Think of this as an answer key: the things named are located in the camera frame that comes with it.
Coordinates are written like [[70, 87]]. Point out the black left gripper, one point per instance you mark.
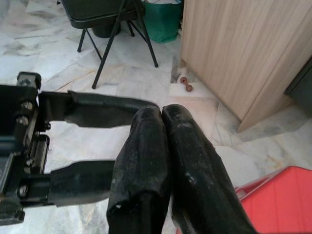
[[17, 126]]

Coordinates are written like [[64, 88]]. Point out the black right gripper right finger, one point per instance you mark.
[[195, 175]]

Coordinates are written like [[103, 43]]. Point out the green bin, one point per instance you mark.
[[163, 22]]

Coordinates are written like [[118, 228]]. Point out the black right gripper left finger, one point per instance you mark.
[[141, 158]]

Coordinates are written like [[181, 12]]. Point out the light wooden cabinet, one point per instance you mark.
[[243, 56]]

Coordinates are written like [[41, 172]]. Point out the red plastic stool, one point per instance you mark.
[[280, 202]]

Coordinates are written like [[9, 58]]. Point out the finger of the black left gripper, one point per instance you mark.
[[83, 182], [97, 109]]

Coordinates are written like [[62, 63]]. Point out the black bucket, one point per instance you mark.
[[104, 30]]

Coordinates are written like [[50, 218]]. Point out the small reddish dumbbell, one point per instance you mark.
[[186, 84]]

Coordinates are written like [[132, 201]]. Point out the black low TV console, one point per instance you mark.
[[302, 85]]

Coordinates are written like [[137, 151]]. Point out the black folding chair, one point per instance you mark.
[[97, 12]]

